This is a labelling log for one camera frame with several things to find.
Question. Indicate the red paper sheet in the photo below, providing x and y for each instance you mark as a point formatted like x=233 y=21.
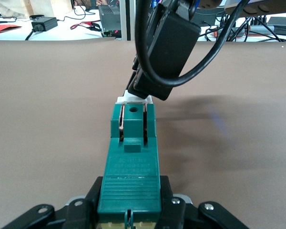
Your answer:
x=2 y=28

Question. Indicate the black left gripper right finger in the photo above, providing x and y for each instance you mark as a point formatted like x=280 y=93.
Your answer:
x=174 y=214

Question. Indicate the black power adapter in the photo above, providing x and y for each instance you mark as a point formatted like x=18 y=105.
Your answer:
x=281 y=23
x=45 y=23

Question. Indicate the small module with red LED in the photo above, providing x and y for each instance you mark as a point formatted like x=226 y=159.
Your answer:
x=114 y=33

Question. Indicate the grey metal tube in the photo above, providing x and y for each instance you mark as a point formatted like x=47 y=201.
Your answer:
x=262 y=29

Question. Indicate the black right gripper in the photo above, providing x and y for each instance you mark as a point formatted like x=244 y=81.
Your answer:
x=205 y=3

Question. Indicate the grey metal power supply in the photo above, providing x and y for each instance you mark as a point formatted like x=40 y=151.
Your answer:
x=109 y=16

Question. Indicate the red alligator clip lead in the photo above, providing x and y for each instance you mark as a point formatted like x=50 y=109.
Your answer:
x=94 y=25

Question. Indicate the green load switch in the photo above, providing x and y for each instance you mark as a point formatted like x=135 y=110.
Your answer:
x=131 y=190

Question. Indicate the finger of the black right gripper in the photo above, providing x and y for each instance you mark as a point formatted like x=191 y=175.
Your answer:
x=133 y=83

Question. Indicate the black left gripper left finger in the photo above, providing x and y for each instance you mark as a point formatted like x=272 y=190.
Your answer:
x=81 y=214

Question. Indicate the light wooden block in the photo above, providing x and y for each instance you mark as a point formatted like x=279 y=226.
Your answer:
x=14 y=9
x=52 y=6

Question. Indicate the aluminium camera post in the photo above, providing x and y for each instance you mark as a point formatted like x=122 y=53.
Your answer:
x=129 y=19

